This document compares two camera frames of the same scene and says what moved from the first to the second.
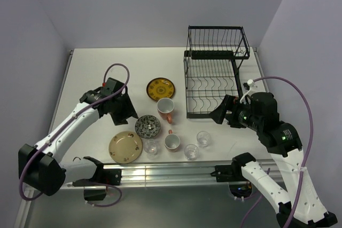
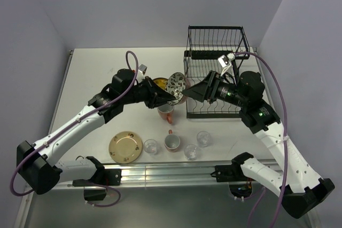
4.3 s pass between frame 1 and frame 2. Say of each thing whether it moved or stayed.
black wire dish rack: stayed
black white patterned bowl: moved
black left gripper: moved
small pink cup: stayed
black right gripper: moved
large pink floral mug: stayed
